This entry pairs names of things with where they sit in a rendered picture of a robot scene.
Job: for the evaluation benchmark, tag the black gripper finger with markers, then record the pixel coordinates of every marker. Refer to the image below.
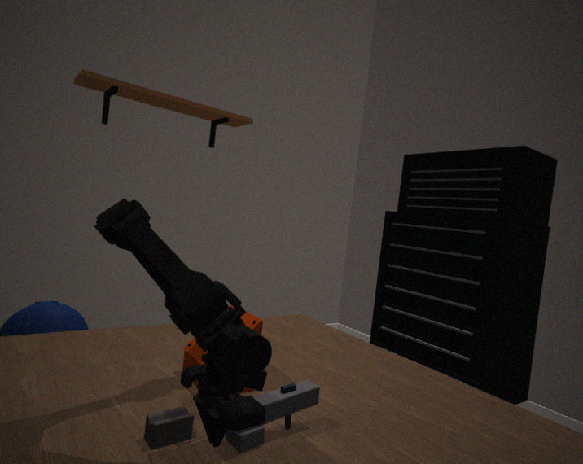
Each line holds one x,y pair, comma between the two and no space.
202,406
217,429

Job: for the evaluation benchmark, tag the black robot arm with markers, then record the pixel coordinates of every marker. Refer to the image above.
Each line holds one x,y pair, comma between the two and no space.
196,303

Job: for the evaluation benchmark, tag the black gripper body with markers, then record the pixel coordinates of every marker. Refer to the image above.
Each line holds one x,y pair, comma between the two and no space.
217,380

